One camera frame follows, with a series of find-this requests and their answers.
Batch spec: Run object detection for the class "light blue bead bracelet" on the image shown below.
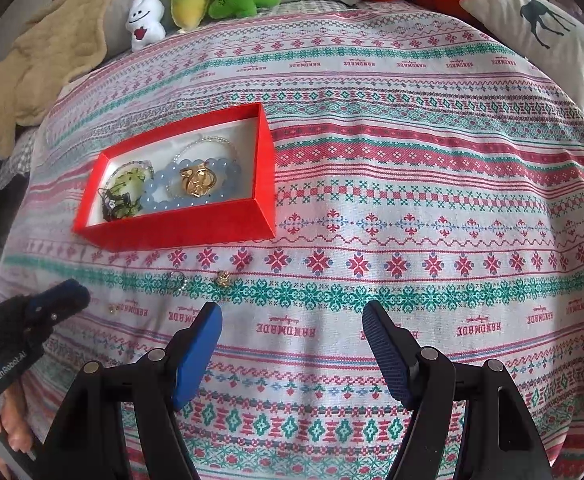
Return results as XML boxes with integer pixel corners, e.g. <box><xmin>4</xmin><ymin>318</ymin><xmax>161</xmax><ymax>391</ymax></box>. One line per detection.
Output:
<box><xmin>139</xmin><ymin>156</ymin><xmax>243</xmax><ymax>216</ymax></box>

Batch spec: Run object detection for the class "green bead black cord bracelet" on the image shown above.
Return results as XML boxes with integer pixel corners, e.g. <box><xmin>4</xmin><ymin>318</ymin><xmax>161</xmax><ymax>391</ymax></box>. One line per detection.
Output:
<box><xmin>99</xmin><ymin>169</ymin><xmax>154</xmax><ymax>222</ymax></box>

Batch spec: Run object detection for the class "multicolour seed bead bangle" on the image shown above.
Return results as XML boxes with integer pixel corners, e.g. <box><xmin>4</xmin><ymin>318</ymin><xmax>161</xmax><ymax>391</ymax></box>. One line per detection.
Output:
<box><xmin>106</xmin><ymin>160</ymin><xmax>154</xmax><ymax>193</ymax></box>

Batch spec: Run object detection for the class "small gold stud earring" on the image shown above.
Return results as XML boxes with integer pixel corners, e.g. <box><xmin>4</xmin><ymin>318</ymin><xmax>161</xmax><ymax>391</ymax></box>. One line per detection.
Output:
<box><xmin>215</xmin><ymin>271</ymin><xmax>231</xmax><ymax>288</ymax></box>

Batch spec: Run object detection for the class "gold flower ring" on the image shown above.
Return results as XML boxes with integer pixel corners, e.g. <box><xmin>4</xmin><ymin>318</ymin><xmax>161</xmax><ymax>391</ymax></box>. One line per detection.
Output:
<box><xmin>179</xmin><ymin>161</ymin><xmax>218</xmax><ymax>198</ymax></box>

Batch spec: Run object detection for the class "left hand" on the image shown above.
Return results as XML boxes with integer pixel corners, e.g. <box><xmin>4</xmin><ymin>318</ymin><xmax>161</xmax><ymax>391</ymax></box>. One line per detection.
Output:
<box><xmin>0</xmin><ymin>382</ymin><xmax>33</xmax><ymax>479</ymax></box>

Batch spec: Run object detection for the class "red cardboard box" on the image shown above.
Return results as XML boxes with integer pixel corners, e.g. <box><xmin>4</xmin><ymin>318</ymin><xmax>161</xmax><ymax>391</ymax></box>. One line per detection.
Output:
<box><xmin>73</xmin><ymin>103</ymin><xmax>275</xmax><ymax>250</ymax></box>

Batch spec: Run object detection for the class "beige quilted blanket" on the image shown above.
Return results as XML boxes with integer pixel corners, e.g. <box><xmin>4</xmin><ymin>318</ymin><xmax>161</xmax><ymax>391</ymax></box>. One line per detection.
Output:
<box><xmin>0</xmin><ymin>0</ymin><xmax>111</xmax><ymax>160</ymax></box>

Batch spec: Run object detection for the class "white bunny plush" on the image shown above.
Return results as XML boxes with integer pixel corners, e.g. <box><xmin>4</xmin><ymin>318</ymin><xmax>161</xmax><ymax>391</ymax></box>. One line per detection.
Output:
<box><xmin>126</xmin><ymin>0</ymin><xmax>166</xmax><ymax>52</ymax></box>

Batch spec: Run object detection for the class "patterned red green bedspread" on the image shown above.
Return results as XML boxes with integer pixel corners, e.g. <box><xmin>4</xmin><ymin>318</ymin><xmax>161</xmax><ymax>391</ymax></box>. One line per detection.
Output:
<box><xmin>0</xmin><ymin>2</ymin><xmax>584</xmax><ymax>479</ymax></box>

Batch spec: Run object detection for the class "white deer print pillow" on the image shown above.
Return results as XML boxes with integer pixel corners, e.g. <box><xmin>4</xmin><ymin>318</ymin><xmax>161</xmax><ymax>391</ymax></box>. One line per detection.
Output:
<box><xmin>460</xmin><ymin>0</ymin><xmax>584</xmax><ymax>112</ymax></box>

